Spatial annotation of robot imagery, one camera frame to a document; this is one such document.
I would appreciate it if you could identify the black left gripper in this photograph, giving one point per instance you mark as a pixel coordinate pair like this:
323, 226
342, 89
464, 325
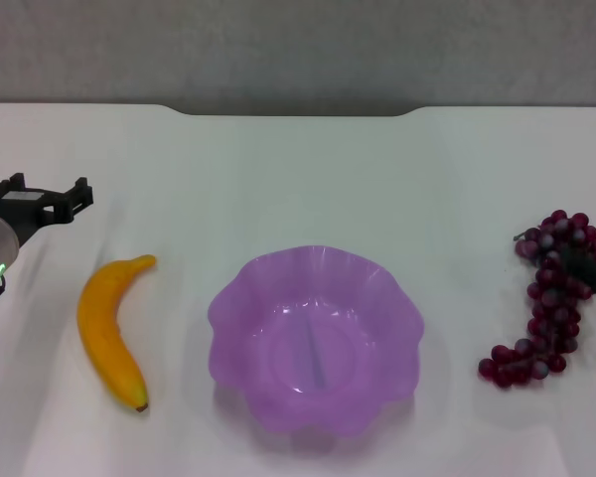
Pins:
22, 213

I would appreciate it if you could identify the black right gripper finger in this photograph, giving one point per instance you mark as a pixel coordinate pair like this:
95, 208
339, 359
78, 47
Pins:
591, 275

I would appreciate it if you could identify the dark red grape bunch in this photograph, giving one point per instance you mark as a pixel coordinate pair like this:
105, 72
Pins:
551, 323

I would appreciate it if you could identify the yellow banana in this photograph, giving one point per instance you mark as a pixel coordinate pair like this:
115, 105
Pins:
104, 338

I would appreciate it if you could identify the purple plastic wavy bowl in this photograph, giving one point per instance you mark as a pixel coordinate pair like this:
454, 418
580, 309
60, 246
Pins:
288, 397

